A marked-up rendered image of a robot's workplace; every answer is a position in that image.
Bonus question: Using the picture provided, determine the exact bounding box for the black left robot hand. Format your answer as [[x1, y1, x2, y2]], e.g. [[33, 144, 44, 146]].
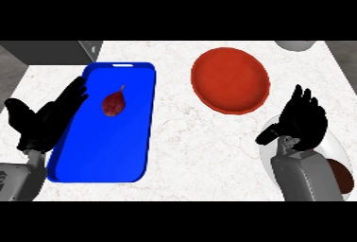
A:
[[3, 76, 90, 154]]

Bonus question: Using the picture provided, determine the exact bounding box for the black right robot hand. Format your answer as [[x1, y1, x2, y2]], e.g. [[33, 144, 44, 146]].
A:
[[253, 83, 329, 152]]

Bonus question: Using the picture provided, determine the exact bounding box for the white plate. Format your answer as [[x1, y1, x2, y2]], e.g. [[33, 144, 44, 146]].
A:
[[258, 113, 354, 200]]

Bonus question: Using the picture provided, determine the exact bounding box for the red bowl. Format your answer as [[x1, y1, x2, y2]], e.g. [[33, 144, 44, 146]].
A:
[[190, 46, 271, 116]]

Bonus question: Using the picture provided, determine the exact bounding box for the blue rectangular tray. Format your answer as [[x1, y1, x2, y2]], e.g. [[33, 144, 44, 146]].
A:
[[45, 61, 157, 183]]

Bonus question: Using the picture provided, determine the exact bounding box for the dark red vegetable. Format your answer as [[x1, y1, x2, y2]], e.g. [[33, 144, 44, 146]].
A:
[[100, 84, 128, 118]]

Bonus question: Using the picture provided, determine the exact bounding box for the dark grey appliance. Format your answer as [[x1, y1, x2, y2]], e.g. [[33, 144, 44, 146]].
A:
[[0, 41, 104, 114]]

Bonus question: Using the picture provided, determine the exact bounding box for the grey round object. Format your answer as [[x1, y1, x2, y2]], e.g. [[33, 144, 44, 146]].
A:
[[272, 41, 318, 52]]

